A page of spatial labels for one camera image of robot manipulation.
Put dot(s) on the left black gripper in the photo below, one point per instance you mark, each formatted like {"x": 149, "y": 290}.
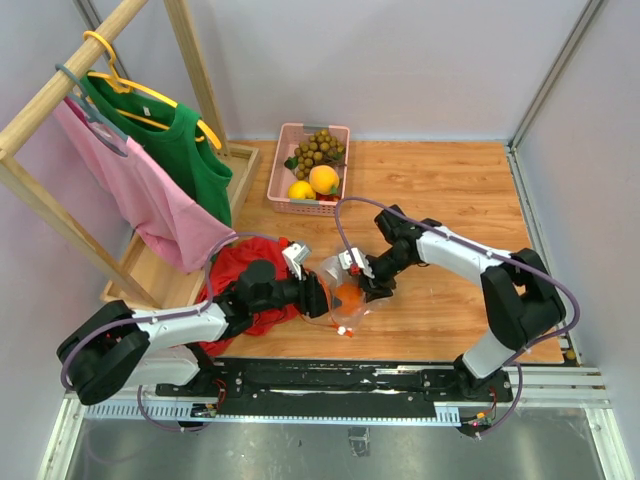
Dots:
{"x": 313, "y": 299}

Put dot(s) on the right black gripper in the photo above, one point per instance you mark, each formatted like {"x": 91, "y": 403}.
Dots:
{"x": 376, "y": 288}

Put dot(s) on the clear zip bag orange seal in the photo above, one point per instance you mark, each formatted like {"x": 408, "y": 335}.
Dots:
{"x": 332, "y": 275}

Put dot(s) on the orange fake orange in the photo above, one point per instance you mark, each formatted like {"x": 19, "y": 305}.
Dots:
{"x": 351, "y": 296}

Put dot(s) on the yellow fake lemon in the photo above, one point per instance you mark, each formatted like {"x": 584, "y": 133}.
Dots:
{"x": 301, "y": 190}

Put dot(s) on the small yellow fake fruit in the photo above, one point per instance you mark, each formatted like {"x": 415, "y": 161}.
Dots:
{"x": 324, "y": 180}

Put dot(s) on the brown longan fruit bunch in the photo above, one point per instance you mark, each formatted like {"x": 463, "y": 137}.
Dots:
{"x": 321, "y": 147}

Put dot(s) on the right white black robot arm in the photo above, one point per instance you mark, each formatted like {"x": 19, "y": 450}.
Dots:
{"x": 521, "y": 304}

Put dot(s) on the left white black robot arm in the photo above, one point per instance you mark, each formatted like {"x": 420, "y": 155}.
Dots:
{"x": 119, "y": 348}

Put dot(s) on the green fake leaf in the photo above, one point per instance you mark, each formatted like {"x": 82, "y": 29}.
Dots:
{"x": 291, "y": 163}

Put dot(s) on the red cloth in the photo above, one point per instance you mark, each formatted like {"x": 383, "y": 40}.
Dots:
{"x": 233, "y": 260}

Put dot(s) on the wooden clothes rack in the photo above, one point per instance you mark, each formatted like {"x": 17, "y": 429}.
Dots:
{"x": 100, "y": 197}

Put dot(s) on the pink plastic basket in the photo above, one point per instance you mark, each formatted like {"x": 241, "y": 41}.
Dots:
{"x": 281, "y": 178}

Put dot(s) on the pink shirt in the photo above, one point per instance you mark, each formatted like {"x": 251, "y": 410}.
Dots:
{"x": 170, "y": 223}

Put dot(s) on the green shirt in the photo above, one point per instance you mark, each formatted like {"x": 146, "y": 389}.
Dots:
{"x": 171, "y": 136}

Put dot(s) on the grey clothes hanger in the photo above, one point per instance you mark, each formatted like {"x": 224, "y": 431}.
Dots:
{"x": 95, "y": 115}

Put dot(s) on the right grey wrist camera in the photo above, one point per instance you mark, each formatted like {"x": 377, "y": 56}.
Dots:
{"x": 355, "y": 262}

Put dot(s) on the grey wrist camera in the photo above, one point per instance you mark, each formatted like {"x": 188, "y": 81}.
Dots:
{"x": 355, "y": 262}
{"x": 295, "y": 255}

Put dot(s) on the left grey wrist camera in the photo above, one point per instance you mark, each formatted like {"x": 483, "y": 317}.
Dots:
{"x": 295, "y": 255}

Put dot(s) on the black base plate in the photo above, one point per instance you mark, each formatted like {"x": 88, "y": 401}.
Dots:
{"x": 260, "y": 387}

